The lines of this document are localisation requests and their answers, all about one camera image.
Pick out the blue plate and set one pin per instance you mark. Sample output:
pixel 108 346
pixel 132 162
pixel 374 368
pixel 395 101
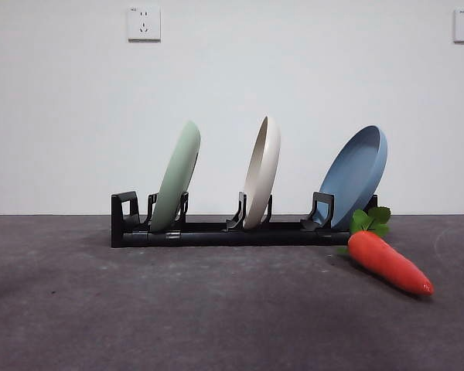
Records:
pixel 352 174

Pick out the black plate rack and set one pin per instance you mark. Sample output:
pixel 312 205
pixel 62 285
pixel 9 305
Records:
pixel 216 237

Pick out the orange carrot with green leaves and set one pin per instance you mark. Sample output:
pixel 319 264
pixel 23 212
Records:
pixel 386 263

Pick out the beige plate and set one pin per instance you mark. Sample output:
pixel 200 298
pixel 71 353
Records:
pixel 263 174

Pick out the green plate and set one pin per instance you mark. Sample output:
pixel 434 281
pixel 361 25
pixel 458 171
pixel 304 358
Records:
pixel 178 174

